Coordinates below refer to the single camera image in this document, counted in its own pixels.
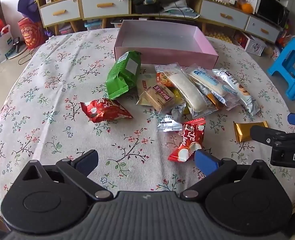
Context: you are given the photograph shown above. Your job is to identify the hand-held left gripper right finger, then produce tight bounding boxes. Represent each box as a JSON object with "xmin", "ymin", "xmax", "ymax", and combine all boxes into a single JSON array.
[{"xmin": 179, "ymin": 149, "xmax": 273, "ymax": 201}]

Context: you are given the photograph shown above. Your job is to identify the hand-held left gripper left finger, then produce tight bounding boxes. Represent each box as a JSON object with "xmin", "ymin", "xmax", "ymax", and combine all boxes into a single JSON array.
[{"xmin": 21, "ymin": 149, "xmax": 113, "ymax": 202}]

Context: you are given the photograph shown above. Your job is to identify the gold foil packet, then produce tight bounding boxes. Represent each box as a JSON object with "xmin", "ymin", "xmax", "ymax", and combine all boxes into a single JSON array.
[{"xmin": 233, "ymin": 121, "xmax": 269, "ymax": 143}]

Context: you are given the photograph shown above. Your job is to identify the red snack packet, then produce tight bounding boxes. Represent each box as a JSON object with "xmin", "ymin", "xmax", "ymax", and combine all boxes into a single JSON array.
[
  {"xmin": 79, "ymin": 98, "xmax": 133, "ymax": 123},
  {"xmin": 168, "ymin": 118, "xmax": 206, "ymax": 162}
]

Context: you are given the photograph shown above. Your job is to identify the silver cake packet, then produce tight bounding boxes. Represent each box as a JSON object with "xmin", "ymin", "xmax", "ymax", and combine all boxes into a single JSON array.
[{"xmin": 212, "ymin": 68, "xmax": 260, "ymax": 116}]

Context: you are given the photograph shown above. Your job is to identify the small silver packet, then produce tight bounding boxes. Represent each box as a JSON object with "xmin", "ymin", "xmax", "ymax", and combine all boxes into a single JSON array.
[{"xmin": 157, "ymin": 114, "xmax": 183, "ymax": 132}]

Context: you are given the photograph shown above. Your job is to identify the yellow snack packet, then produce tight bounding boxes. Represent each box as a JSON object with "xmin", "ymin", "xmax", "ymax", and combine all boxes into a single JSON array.
[{"xmin": 171, "ymin": 86, "xmax": 189, "ymax": 115}]

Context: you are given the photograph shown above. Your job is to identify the blue white bread packet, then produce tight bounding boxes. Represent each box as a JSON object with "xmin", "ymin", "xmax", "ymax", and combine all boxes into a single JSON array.
[{"xmin": 185, "ymin": 65, "xmax": 241, "ymax": 111}]

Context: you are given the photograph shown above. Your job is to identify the clear long bread packet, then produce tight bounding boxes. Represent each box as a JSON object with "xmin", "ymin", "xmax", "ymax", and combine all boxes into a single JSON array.
[{"xmin": 155, "ymin": 64, "xmax": 218, "ymax": 119}]

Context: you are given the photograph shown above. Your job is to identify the brown biscuit packet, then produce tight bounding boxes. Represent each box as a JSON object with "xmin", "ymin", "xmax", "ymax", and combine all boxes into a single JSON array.
[{"xmin": 136, "ymin": 83, "xmax": 177, "ymax": 113}]

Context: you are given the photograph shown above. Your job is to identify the green snack packet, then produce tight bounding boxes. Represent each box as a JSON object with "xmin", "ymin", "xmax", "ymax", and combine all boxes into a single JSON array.
[{"xmin": 105, "ymin": 51, "xmax": 141, "ymax": 100}]

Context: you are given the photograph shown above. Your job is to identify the cream snack packet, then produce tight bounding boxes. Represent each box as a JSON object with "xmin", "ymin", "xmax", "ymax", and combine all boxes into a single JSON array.
[{"xmin": 137, "ymin": 74, "xmax": 158, "ymax": 106}]

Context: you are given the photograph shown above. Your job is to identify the pink cardboard box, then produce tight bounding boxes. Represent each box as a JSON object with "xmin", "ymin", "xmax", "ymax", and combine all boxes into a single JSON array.
[{"xmin": 114, "ymin": 20, "xmax": 218, "ymax": 70}]

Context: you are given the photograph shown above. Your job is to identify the blue plastic stool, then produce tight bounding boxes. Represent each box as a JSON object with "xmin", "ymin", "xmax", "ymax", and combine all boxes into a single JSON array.
[{"xmin": 267, "ymin": 36, "xmax": 295, "ymax": 101}]

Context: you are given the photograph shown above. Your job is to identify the floral tablecloth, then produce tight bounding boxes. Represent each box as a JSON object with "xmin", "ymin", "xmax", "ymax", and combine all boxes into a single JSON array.
[{"xmin": 0, "ymin": 27, "xmax": 295, "ymax": 213}]

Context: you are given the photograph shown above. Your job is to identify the white red patterned box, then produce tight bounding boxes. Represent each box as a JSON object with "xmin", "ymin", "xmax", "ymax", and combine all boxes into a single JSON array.
[{"xmin": 234, "ymin": 31, "xmax": 267, "ymax": 56}]

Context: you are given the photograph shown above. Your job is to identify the white cabinet drawer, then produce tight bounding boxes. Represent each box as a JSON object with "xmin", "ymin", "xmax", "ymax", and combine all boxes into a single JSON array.
[
  {"xmin": 245, "ymin": 16, "xmax": 282, "ymax": 43},
  {"xmin": 81, "ymin": 0, "xmax": 130, "ymax": 19},
  {"xmin": 39, "ymin": 0, "xmax": 81, "ymax": 27},
  {"xmin": 200, "ymin": 0, "xmax": 250, "ymax": 30}
]

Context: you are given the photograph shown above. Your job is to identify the yellow egg tray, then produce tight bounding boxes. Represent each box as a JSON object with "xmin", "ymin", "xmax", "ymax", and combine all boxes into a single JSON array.
[{"xmin": 203, "ymin": 27, "xmax": 235, "ymax": 45}]

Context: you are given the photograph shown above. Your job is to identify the black white microwave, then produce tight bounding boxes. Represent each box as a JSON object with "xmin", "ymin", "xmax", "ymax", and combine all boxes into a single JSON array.
[{"xmin": 253, "ymin": 0, "xmax": 291, "ymax": 29}]

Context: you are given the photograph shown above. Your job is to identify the clear bin blue lid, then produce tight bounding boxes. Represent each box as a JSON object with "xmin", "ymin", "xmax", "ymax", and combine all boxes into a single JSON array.
[{"xmin": 84, "ymin": 20, "xmax": 103, "ymax": 31}]

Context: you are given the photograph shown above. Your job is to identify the red gift bag gold print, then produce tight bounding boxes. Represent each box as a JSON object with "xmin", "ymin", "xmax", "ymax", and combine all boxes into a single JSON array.
[{"xmin": 17, "ymin": 17, "xmax": 49, "ymax": 50}]

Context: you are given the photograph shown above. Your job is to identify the white shopping bag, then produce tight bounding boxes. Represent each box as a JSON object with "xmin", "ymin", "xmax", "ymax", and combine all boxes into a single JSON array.
[{"xmin": 0, "ymin": 25, "xmax": 16, "ymax": 64}]

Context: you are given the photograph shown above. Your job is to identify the stack of papers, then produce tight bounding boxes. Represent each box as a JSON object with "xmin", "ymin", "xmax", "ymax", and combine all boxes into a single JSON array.
[{"xmin": 161, "ymin": 1, "xmax": 201, "ymax": 19}]

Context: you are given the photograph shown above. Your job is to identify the wooden TV cabinet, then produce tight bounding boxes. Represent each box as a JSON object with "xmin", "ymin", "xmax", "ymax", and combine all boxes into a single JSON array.
[{"xmin": 33, "ymin": 0, "xmax": 288, "ymax": 44}]

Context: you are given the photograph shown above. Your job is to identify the purple plastic object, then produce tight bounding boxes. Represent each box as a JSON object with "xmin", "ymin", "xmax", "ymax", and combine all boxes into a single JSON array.
[{"xmin": 17, "ymin": 0, "xmax": 42, "ymax": 25}]

